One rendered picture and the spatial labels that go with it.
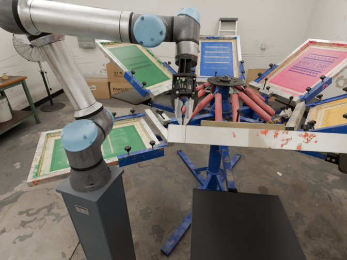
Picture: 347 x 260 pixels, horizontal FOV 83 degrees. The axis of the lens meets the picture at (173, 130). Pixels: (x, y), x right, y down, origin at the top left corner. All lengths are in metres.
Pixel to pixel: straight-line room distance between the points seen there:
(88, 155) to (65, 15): 0.42
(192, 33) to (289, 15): 4.66
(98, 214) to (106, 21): 0.65
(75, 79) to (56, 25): 0.23
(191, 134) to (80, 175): 0.49
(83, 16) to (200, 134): 0.40
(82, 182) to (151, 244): 1.35
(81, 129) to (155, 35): 0.40
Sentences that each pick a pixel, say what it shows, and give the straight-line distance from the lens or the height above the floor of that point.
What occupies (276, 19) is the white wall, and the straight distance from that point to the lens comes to 5.19.
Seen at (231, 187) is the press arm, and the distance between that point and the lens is 1.21.
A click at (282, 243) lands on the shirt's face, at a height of 0.95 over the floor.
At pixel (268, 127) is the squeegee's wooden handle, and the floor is 1.29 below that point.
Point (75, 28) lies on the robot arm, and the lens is 0.61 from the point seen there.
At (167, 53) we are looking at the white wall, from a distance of 5.04.
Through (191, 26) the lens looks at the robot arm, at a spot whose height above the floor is 1.73.
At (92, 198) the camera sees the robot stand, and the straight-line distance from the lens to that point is 0.79.
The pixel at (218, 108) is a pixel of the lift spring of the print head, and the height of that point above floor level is 1.18.
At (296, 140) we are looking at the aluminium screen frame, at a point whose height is 1.54.
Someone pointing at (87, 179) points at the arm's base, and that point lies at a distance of 0.79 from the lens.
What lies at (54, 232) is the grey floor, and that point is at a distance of 2.37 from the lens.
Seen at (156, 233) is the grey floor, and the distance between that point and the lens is 2.09.
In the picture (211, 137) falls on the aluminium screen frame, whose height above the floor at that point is 1.54.
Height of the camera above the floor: 1.75
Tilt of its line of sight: 29 degrees down
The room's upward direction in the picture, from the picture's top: straight up
